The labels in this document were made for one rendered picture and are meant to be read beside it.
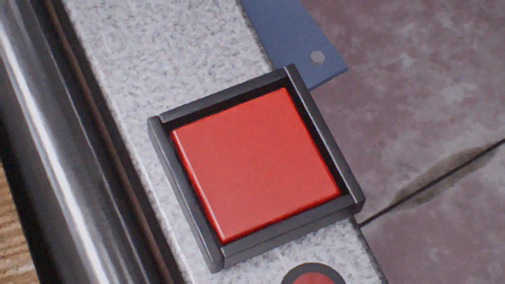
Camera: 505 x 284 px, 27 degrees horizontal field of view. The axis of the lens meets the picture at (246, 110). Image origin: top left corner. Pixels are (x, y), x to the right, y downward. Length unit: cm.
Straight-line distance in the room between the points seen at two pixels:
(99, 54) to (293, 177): 12
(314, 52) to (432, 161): 23
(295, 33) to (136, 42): 107
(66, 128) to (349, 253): 14
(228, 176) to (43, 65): 11
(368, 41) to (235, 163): 114
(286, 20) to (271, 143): 112
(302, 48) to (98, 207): 111
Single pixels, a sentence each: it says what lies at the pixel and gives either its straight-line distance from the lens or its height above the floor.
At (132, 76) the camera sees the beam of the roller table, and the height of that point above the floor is 91.
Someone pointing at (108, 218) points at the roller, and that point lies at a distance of 48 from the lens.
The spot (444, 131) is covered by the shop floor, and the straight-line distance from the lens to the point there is 156.
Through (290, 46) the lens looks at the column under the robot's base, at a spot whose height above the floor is 1.
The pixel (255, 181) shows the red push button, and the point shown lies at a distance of 47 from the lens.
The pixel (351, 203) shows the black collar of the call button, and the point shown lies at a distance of 47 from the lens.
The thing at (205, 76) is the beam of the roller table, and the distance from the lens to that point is 51.
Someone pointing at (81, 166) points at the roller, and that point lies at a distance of 49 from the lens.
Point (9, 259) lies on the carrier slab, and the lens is 46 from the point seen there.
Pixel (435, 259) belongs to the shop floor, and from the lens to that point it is 148.
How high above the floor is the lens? 137
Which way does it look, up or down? 63 degrees down
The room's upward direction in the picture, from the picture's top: 7 degrees clockwise
